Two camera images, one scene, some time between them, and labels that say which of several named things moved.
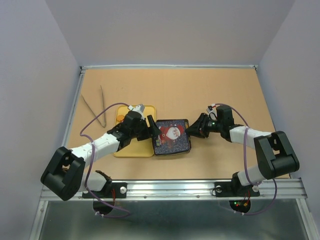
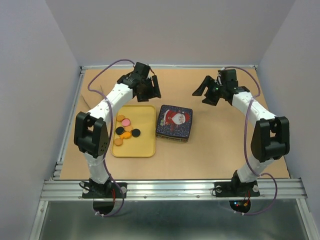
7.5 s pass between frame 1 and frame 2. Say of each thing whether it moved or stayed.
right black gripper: moved
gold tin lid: moved
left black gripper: moved
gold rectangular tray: stayed
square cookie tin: moved
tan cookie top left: stayed
